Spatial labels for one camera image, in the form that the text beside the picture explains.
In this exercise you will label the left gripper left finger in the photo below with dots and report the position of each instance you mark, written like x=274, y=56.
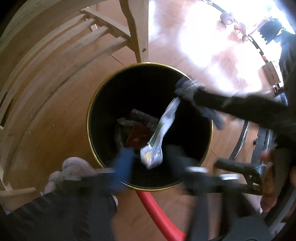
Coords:
x=97, y=206

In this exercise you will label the red cardboard box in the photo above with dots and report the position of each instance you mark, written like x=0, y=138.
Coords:
x=138, y=137

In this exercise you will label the black metal chair frame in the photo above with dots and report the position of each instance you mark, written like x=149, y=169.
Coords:
x=252, y=170

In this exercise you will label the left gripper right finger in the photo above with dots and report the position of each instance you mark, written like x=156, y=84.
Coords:
x=199, y=184

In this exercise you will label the white green long wrapper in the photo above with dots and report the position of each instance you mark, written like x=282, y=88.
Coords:
x=151, y=155

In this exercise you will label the black gold-rimmed trash bin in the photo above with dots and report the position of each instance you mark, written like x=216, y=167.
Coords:
x=140, y=93

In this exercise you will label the person right hand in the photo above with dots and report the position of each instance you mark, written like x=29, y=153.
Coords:
x=269, y=195

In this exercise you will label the red tube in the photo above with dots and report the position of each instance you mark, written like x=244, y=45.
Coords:
x=163, y=223

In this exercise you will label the wooden chair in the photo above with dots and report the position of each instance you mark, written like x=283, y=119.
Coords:
x=43, y=45

